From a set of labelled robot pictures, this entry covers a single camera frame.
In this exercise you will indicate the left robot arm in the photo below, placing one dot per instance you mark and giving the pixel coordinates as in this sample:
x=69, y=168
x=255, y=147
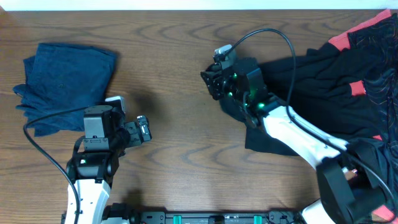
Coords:
x=95, y=160

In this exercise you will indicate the black patterned garment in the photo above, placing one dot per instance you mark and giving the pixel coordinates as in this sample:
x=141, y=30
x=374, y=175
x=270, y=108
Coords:
x=380, y=40

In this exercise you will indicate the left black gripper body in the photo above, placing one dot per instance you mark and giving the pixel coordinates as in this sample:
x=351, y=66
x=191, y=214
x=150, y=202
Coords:
x=135, y=139

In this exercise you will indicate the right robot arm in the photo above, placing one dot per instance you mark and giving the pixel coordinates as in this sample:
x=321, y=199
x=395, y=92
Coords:
x=348, y=176

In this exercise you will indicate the black mounting rail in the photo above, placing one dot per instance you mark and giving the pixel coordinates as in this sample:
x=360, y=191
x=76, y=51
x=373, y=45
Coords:
x=207, y=218

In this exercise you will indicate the folded navy blue garment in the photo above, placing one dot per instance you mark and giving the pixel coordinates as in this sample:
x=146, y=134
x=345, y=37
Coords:
x=60, y=79

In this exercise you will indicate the black t-shirt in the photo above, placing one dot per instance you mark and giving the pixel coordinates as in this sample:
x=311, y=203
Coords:
x=349, y=94

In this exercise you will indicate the red garment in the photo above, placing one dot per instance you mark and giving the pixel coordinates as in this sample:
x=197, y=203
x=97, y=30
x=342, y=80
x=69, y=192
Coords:
x=342, y=39

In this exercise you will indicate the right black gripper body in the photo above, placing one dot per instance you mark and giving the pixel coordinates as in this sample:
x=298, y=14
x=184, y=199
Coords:
x=228, y=88

